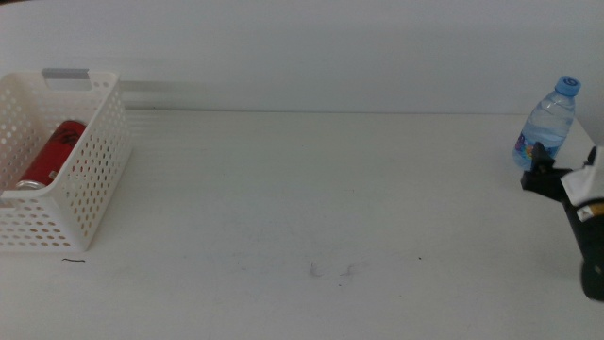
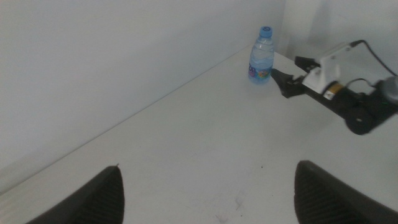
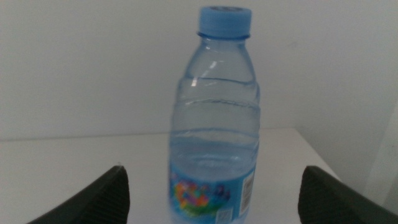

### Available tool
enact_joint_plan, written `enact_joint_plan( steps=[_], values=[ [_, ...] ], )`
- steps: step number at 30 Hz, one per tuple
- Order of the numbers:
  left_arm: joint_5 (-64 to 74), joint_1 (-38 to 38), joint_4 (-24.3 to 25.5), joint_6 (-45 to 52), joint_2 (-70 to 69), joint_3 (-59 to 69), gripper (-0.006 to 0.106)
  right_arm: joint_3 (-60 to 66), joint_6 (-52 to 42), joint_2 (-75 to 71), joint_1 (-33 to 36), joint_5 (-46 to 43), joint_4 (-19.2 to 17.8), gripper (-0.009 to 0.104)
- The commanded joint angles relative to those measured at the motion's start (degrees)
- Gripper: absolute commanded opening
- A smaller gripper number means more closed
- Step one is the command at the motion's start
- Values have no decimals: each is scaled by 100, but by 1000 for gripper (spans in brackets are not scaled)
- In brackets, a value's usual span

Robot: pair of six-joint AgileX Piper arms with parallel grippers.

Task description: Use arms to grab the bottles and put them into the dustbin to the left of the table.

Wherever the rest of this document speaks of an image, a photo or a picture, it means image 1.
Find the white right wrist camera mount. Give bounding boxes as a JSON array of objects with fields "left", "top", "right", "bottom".
[{"left": 560, "top": 144, "right": 604, "bottom": 208}]

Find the white perforated plastic basket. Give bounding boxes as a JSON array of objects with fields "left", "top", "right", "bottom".
[{"left": 0, "top": 69, "right": 133, "bottom": 253}]

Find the red cola can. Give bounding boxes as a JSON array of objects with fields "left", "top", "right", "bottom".
[{"left": 16, "top": 119, "right": 89, "bottom": 191}]

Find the clear water bottle blue cap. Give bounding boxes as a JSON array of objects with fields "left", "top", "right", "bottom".
[{"left": 512, "top": 76, "right": 582, "bottom": 171}]

